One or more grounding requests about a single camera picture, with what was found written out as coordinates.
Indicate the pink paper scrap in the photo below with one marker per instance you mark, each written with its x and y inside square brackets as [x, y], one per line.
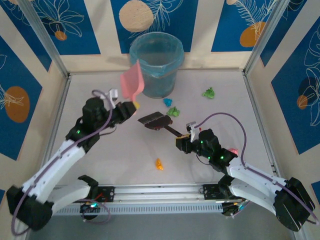
[233, 150]

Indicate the black hand brush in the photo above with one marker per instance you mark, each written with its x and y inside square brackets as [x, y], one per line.
[156, 120]

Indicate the pink dustpan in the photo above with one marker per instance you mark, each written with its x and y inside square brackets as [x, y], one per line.
[131, 80]

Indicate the green paper scrap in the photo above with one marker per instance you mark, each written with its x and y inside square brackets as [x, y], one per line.
[173, 111]
[208, 93]

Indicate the orange paper scrap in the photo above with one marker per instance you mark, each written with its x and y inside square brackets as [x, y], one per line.
[159, 164]

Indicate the blue paper scrap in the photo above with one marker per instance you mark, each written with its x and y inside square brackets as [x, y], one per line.
[167, 101]

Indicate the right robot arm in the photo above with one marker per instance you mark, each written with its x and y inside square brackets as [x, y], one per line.
[252, 175]

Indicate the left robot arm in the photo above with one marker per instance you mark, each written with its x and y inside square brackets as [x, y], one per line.
[55, 165]

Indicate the bin with blue liner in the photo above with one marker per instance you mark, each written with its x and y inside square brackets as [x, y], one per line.
[160, 62]

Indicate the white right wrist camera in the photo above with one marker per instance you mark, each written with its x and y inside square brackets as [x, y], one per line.
[192, 130]

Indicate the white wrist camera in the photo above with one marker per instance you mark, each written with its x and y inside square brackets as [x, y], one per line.
[113, 94]
[192, 130]

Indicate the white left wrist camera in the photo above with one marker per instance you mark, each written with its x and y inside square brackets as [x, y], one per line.
[113, 94]

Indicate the aluminium table side rail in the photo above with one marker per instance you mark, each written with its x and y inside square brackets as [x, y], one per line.
[255, 100]
[61, 100]

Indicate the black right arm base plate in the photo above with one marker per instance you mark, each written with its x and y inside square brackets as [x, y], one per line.
[211, 191]

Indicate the aluminium mounting rail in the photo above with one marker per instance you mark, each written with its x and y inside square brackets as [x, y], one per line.
[160, 190]

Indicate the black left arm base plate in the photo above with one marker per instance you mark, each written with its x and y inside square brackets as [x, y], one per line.
[107, 193]

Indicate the aluminium frame post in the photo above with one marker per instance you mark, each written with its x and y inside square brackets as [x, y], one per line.
[267, 37]
[45, 40]

